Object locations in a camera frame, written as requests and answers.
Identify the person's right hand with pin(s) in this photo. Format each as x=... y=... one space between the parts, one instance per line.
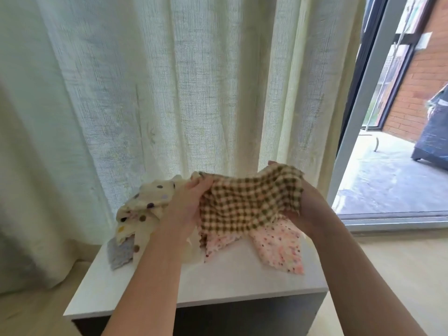
x=315 y=213

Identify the person's left hand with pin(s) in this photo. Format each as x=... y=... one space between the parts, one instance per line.
x=185 y=206

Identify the cream polka dot cloths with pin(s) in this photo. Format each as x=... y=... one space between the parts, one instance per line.
x=143 y=203

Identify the pink floral cloths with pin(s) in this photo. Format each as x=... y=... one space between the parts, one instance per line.
x=280 y=248

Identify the brown checked cloth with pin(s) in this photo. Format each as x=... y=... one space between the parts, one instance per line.
x=245 y=199

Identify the pile of grey cloths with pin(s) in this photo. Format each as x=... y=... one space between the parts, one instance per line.
x=120 y=253

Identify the person's right forearm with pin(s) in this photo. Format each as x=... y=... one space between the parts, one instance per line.
x=364 y=283

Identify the person's left forearm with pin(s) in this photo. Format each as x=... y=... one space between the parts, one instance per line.
x=150 y=283

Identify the white table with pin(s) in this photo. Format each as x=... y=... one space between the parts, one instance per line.
x=231 y=280

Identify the white linen curtain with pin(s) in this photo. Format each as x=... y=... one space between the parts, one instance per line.
x=140 y=80

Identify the dark blue tarpaulin cover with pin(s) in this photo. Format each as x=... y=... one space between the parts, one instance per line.
x=434 y=136

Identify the white sliding door frame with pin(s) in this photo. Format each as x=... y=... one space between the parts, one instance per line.
x=364 y=101

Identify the dark balcony window frame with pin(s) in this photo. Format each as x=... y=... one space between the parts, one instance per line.
x=402 y=70

